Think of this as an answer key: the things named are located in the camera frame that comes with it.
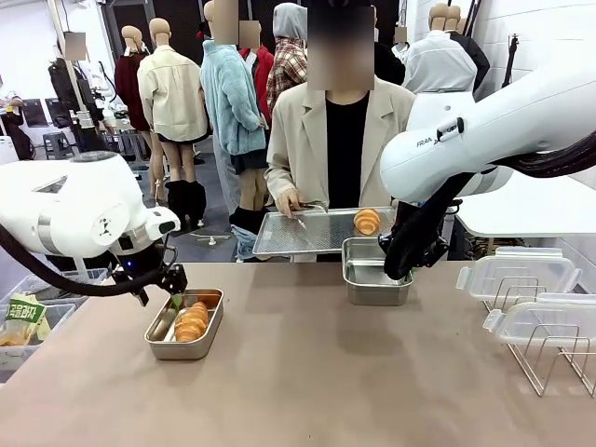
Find mannequin in dark red dress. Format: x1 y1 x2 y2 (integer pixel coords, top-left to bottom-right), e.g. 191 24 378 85
114 24 153 135

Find steel tongs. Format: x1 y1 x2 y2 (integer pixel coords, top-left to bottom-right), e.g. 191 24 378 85
289 199 330 230

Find clear plastic storage bin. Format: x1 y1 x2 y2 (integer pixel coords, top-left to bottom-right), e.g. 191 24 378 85
0 268 113 384

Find grey plastic stool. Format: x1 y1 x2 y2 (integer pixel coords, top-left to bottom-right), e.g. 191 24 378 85
42 131 78 160

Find person's right hand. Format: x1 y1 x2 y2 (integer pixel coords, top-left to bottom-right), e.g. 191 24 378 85
275 187 305 221

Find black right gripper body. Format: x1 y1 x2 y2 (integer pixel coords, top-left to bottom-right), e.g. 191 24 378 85
413 236 450 272

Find large steel food container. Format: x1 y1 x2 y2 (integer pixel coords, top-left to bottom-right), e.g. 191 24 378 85
342 237 415 307

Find golden croissant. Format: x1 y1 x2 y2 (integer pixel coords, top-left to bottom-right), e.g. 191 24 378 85
353 208 382 236
174 301 210 344

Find person in beige blazer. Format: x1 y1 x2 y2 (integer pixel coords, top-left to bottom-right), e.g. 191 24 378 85
264 0 418 264

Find mannequin in red jacket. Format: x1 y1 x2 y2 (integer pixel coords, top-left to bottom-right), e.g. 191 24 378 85
237 20 277 132

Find mannequin in white shirt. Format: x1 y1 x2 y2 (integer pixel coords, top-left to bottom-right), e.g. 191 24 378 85
400 3 479 97

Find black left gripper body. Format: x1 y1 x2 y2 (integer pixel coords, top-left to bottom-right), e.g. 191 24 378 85
160 263 190 297

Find perforated steel baking tray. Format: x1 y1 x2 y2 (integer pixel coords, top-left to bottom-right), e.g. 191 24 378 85
252 206 398 256

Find green yellow snack bag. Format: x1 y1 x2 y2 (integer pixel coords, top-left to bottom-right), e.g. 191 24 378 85
0 291 50 348

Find background person in black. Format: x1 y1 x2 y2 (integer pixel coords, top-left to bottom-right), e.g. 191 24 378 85
373 26 409 88

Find black left arm cable bundle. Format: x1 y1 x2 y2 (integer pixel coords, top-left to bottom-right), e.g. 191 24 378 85
0 223 176 299

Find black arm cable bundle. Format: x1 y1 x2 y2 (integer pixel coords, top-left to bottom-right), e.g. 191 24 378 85
384 132 596 281
0 223 176 299

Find mannequin in black jacket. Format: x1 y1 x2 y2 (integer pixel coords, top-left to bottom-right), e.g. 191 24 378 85
446 5 492 102

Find clear plastic container lid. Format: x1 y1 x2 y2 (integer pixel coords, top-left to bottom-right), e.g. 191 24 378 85
482 292 596 348
455 246 583 305

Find wire lid rack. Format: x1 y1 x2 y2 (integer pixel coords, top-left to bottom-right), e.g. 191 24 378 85
481 274 596 398

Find small steel food container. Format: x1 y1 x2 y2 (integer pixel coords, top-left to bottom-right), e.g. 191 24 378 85
143 288 224 361

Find person's right forearm beige sleeve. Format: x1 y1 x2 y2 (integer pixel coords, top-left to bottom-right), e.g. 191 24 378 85
264 163 304 206

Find mannequin in plaid hoodie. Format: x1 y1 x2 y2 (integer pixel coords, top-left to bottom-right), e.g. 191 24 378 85
265 3 309 118

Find mannequin in light blue fleece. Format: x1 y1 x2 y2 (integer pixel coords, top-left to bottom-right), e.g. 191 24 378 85
199 0 269 237

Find mannequin in cream jacket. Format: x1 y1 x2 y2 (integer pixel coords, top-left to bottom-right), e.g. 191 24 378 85
136 17 211 230

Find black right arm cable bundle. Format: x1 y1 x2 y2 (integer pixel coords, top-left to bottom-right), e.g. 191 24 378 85
384 132 596 281

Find white side table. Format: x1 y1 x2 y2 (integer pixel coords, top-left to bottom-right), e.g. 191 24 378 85
454 174 596 239

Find black tripod stand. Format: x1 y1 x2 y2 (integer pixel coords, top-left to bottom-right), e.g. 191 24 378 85
501 33 522 90

